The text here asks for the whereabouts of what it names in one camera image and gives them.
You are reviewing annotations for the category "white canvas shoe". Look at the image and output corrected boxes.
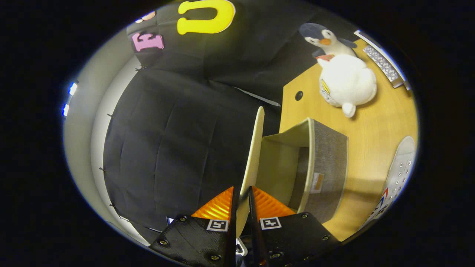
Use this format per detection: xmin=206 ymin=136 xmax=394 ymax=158
xmin=358 ymin=136 xmax=416 ymax=232

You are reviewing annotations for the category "grey fabric storage box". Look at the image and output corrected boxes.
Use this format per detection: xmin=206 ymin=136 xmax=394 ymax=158
xmin=236 ymin=106 xmax=348 ymax=238

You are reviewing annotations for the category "white plush toy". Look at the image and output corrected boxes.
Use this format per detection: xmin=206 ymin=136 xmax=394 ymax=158
xmin=318 ymin=54 xmax=377 ymax=118

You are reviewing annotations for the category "white book with portrait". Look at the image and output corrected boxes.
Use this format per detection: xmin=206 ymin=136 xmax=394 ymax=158
xmin=354 ymin=30 xmax=411 ymax=90

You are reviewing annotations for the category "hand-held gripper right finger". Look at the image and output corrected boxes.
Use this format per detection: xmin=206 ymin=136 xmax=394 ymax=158
xmin=248 ymin=185 xmax=340 ymax=267

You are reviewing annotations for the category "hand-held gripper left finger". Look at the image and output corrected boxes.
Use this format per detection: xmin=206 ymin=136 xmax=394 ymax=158
xmin=150 ymin=187 xmax=238 ymax=267

